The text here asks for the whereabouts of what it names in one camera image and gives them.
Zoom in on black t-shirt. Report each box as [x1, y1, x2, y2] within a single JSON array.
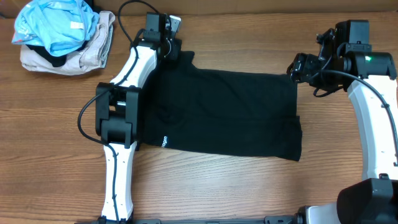
[[141, 52, 302, 161]]

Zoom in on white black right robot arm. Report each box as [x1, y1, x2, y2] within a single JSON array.
[[287, 50, 397, 223]]

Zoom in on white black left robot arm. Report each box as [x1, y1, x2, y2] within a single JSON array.
[[95, 12, 182, 223]]

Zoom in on beige folded garment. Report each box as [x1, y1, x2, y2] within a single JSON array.
[[20, 11, 115, 76]]

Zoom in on light blue crumpled garment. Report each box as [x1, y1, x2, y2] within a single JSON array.
[[12, 0, 100, 57]]

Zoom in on black garment in pile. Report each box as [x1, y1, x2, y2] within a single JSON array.
[[20, 41, 87, 70]]

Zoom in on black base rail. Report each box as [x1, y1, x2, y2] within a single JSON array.
[[74, 215, 302, 224]]

